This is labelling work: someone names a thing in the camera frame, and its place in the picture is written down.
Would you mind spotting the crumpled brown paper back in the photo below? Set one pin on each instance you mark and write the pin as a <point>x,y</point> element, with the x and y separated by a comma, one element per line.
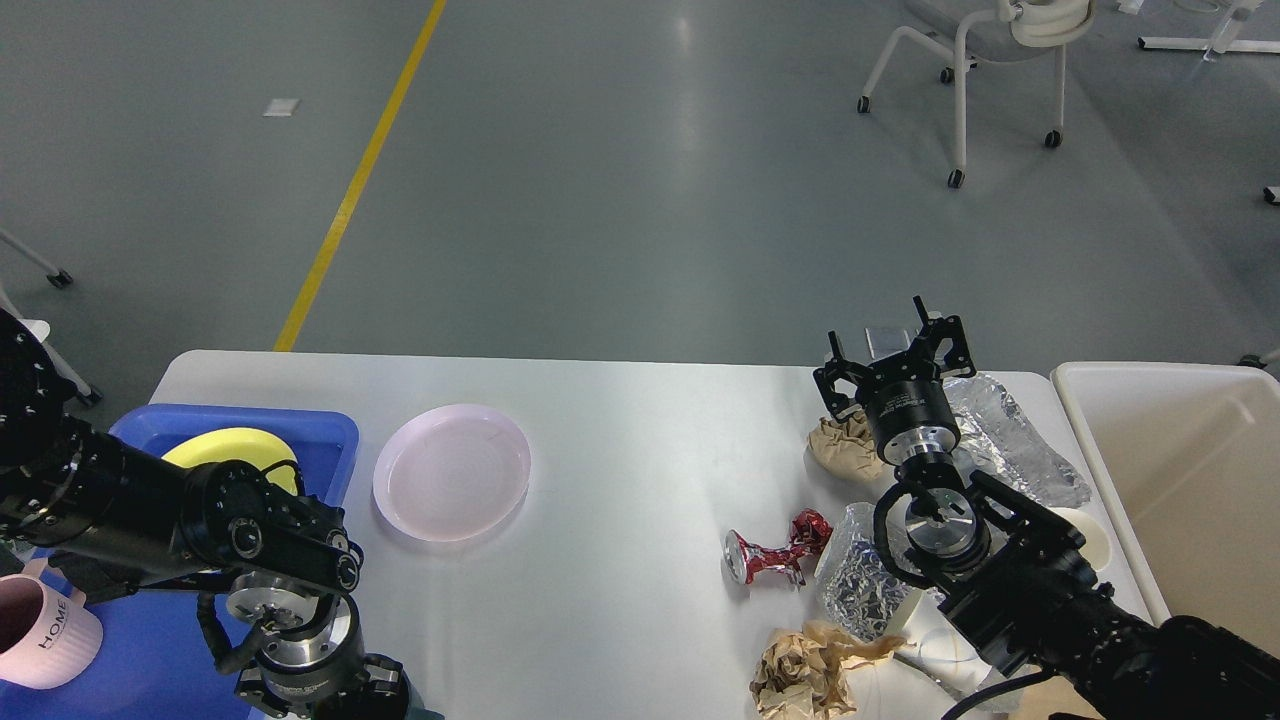
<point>846,449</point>

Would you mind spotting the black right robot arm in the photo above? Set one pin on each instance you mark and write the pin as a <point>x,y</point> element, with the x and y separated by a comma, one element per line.
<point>1011,572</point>

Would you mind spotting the crumpled foil ball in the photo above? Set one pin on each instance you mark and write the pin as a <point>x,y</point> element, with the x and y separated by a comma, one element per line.
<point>856,590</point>

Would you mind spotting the white paper cup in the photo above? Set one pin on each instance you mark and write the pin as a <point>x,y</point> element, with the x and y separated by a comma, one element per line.
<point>1096,549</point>

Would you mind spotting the crumpled brown paper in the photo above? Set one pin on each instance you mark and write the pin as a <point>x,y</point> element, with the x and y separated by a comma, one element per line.
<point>846,449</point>
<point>806,674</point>

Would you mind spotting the pink ribbed mug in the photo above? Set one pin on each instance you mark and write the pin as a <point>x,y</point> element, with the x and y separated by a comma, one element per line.
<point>47,637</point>

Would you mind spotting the white office chair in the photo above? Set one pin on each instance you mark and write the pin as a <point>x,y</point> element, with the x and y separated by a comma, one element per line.
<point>967,34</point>

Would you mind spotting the white side table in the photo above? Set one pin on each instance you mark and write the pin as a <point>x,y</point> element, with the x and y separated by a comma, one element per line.
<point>87,394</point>

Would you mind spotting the crumpled brown paper front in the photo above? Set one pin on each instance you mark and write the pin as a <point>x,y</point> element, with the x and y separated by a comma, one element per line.
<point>806,674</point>

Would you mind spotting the teal mug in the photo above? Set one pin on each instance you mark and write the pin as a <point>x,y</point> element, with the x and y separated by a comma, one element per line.
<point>422,713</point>

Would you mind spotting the white stand base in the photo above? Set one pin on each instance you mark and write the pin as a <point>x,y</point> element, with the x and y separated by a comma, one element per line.
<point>1223,40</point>

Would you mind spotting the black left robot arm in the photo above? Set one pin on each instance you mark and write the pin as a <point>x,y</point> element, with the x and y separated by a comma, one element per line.
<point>273,572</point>

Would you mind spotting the clear plastic wrap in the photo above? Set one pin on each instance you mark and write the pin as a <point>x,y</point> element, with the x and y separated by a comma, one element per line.
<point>933,670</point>

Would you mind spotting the crushed red can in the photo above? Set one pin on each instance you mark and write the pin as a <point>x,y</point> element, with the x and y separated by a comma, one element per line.
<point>808,537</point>

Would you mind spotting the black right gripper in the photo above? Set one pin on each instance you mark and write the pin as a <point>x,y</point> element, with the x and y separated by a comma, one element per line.
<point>912,415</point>

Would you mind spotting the yellow plate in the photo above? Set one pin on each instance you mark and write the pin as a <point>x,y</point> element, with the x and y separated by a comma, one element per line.
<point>268,453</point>

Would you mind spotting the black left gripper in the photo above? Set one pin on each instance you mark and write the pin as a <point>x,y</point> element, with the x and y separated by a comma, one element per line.
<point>321,670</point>

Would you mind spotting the crumpled foil sheet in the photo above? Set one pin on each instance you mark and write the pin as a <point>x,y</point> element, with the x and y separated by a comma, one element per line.
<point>998,438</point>

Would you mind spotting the blue plastic tray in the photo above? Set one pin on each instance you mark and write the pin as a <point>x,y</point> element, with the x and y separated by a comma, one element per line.
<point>153,662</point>

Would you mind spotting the pink plate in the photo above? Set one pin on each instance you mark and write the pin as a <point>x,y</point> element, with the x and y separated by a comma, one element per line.
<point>452,473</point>

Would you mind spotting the white plastic bin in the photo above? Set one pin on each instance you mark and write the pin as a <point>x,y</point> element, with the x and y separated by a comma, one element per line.
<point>1186,457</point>

